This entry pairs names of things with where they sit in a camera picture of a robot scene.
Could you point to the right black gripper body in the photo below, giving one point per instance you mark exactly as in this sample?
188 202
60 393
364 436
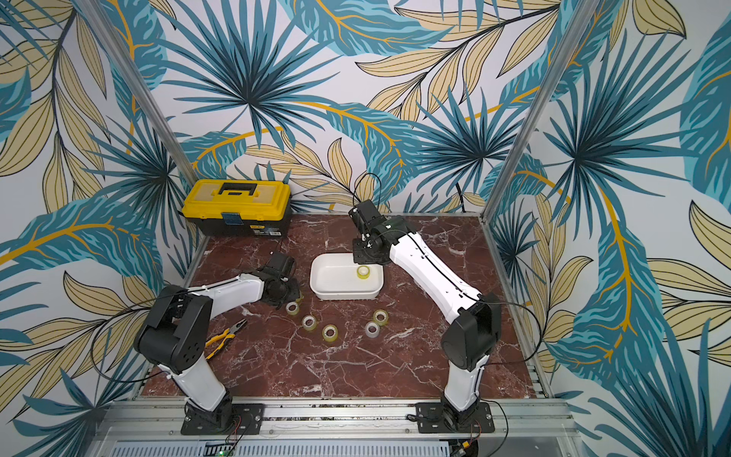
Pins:
366 251

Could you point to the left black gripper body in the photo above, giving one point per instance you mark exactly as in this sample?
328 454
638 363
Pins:
288 292

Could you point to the yellow tape roll two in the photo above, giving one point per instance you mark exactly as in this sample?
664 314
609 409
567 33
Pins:
292 308

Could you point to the yellow tape roll six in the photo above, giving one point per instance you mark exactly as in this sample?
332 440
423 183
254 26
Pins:
363 272

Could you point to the yellow tape roll three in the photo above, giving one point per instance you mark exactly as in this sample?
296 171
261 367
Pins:
309 323

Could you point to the white plastic storage box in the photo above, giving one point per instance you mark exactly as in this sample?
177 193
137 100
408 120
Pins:
333 277

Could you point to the yellow tape roll four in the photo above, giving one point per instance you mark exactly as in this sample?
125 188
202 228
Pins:
330 333

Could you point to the yellow tape roll five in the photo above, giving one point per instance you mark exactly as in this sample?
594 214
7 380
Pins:
380 317

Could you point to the clear white tape roll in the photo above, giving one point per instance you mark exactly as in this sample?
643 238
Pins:
372 329

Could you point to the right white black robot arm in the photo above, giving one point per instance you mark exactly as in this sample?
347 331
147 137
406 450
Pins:
474 320

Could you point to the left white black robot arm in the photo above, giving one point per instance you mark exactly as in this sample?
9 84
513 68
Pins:
174 334

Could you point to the yellow black pliers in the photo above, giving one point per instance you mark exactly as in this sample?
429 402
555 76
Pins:
218 342

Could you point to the yellow black toolbox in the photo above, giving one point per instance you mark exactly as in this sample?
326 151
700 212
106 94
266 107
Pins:
239 208

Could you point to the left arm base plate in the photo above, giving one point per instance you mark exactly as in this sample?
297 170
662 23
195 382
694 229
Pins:
223 419

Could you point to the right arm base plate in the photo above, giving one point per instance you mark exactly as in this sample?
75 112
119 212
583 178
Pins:
441 418

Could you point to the aluminium front rail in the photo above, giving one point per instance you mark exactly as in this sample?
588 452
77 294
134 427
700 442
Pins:
344 427

